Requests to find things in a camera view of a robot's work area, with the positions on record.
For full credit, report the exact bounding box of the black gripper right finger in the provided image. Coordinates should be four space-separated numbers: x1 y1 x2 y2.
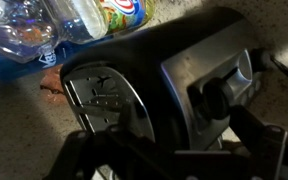
229 105 288 180

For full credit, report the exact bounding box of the black silver bread toaster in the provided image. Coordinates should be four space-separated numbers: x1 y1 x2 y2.
59 6 269 152

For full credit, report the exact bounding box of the black toaster power cord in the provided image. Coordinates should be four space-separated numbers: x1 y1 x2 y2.
259 48 288 98

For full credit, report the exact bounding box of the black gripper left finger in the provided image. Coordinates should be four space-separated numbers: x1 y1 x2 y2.
43 101 173 180

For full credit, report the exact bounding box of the orange plastic bag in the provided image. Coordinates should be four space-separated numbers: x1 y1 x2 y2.
39 64 69 105

